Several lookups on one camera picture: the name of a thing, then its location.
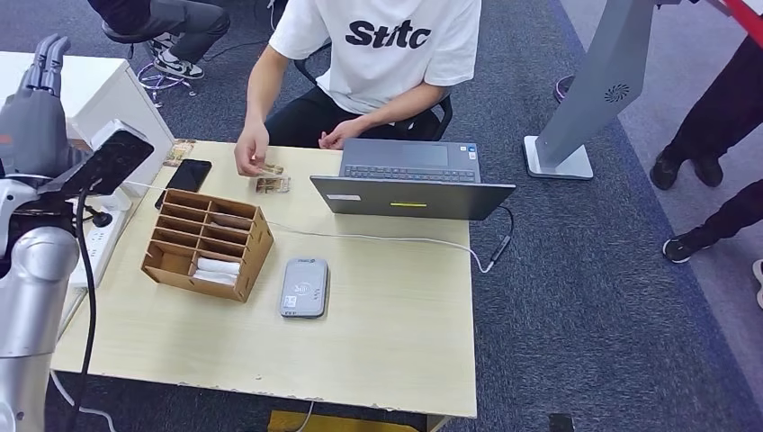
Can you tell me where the black smartphone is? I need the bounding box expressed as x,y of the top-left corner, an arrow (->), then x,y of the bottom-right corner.
155,158 -> 213,210

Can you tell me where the black laptop adapter cable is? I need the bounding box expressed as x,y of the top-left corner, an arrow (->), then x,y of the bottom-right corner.
489,205 -> 516,266

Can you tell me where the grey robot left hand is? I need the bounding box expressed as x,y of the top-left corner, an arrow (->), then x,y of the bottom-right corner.
0,33 -> 91,180

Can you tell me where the grey card reader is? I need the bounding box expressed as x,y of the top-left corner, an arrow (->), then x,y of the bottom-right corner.
279,256 -> 330,319

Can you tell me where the yellow object under desk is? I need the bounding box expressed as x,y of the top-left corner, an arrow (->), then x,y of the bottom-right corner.
268,409 -> 421,432

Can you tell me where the chrome base stool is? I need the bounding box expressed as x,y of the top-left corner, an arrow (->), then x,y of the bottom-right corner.
102,22 -> 199,111

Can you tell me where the white cabinet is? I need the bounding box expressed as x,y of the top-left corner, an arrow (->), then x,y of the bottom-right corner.
0,51 -> 175,198

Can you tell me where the white power strip cable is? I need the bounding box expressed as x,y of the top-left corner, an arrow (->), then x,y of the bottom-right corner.
50,292 -> 117,432

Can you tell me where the white power strip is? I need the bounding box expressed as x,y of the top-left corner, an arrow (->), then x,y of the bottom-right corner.
68,205 -> 130,289

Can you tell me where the thin white charger cable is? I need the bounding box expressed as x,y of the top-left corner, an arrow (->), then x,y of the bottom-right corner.
119,179 -> 496,275

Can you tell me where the red strap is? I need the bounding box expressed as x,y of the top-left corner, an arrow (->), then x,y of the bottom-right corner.
718,0 -> 763,49

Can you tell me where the cardboard compartment organizer box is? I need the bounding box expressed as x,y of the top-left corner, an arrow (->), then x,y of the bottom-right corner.
140,188 -> 275,303

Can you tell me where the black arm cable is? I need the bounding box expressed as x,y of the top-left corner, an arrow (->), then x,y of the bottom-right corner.
62,181 -> 100,432

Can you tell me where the black cable with plug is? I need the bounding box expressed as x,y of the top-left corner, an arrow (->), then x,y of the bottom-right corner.
83,205 -> 114,229

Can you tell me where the grey kiosk stand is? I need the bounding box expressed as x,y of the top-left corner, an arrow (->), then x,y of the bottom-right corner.
523,0 -> 681,182

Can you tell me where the dark grey laptop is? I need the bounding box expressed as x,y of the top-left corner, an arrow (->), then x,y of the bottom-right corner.
310,139 -> 517,222

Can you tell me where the black floor cable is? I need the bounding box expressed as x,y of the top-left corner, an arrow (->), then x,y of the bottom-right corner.
202,36 -> 271,65

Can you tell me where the person's left hand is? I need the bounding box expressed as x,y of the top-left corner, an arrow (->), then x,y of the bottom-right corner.
319,119 -> 370,151

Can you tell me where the person's right hand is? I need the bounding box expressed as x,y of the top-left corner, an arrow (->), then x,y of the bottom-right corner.
233,121 -> 271,177

